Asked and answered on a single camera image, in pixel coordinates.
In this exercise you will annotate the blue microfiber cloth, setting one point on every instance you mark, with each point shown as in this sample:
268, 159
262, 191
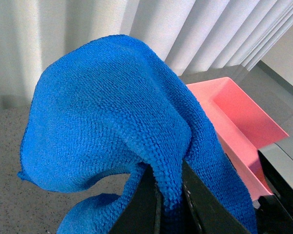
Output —
113, 107

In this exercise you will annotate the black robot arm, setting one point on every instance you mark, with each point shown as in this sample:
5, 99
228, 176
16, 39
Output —
275, 212

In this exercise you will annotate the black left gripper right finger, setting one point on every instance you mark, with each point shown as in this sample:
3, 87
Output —
204, 214

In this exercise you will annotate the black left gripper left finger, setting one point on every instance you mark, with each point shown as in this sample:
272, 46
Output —
143, 213

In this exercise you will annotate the white pleated curtain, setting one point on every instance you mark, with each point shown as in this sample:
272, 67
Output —
191, 36

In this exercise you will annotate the pink plastic tray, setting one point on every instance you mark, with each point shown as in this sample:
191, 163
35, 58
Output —
242, 127

